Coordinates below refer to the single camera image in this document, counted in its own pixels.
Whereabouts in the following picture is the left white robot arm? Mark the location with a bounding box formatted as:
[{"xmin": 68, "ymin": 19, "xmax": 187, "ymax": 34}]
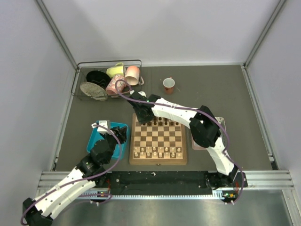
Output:
[{"xmin": 20, "ymin": 121, "xmax": 127, "ymax": 226}]

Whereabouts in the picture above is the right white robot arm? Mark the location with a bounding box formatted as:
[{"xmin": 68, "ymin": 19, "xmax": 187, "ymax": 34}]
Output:
[{"xmin": 127, "ymin": 91, "xmax": 240, "ymax": 186}]

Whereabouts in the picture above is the wooden chess board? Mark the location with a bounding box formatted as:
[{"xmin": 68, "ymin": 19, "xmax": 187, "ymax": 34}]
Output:
[{"xmin": 129, "ymin": 113, "xmax": 188, "ymax": 165}]

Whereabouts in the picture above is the blue plastic tray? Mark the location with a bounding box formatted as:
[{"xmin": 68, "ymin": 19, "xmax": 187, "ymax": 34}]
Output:
[{"xmin": 86, "ymin": 121, "xmax": 130, "ymax": 161}]

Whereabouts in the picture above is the pink white mug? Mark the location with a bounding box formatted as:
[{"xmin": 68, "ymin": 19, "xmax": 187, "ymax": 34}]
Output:
[{"xmin": 125, "ymin": 65, "xmax": 140, "ymax": 86}]

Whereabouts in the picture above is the brown mug white inside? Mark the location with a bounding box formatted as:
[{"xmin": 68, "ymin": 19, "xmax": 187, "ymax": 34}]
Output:
[{"xmin": 163, "ymin": 77, "xmax": 175, "ymax": 94}]

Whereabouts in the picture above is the pink floral mug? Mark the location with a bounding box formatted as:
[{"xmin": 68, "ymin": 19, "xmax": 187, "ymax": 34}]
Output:
[{"xmin": 105, "ymin": 74, "xmax": 127, "ymax": 95}]

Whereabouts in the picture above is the yellow mug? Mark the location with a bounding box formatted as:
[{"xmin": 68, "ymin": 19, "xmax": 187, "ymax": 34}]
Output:
[{"xmin": 106, "ymin": 62, "xmax": 126, "ymax": 78}]

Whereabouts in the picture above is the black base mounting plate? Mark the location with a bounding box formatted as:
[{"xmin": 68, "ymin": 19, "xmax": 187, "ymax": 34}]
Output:
[{"xmin": 103, "ymin": 170, "xmax": 224, "ymax": 195}]

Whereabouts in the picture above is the black ridged bowl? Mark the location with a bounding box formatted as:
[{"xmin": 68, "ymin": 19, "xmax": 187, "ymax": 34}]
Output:
[{"xmin": 86, "ymin": 70, "xmax": 111, "ymax": 89}]

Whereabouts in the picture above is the grey speckled plate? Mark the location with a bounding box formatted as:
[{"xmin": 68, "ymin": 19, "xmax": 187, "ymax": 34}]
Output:
[{"xmin": 79, "ymin": 82, "xmax": 108, "ymax": 101}]

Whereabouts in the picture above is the pink metal tin tray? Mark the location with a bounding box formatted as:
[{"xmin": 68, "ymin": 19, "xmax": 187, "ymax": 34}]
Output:
[{"xmin": 191, "ymin": 117, "xmax": 227, "ymax": 150}]

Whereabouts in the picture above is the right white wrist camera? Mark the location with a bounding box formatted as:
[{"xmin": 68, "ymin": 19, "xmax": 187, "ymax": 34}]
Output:
[{"xmin": 130, "ymin": 90, "xmax": 146, "ymax": 97}]

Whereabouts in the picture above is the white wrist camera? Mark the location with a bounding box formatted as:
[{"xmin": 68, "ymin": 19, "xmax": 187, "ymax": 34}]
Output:
[
  {"xmin": 91, "ymin": 120, "xmax": 111, "ymax": 134},
  {"xmin": 130, "ymin": 90, "xmax": 146, "ymax": 97}
]

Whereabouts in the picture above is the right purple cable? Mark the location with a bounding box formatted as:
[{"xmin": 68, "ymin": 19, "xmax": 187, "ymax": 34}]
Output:
[{"xmin": 115, "ymin": 80, "xmax": 245, "ymax": 205}]

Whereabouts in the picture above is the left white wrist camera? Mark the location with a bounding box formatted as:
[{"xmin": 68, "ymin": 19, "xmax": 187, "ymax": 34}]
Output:
[{"xmin": 91, "ymin": 120, "xmax": 111, "ymax": 134}]

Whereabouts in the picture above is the black wire dish rack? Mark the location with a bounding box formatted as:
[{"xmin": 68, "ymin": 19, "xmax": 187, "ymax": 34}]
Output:
[{"xmin": 71, "ymin": 59, "xmax": 142, "ymax": 100}]

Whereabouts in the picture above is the white slotted cable duct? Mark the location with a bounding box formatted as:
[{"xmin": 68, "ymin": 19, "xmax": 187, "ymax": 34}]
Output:
[{"xmin": 78, "ymin": 190, "xmax": 236, "ymax": 200}]

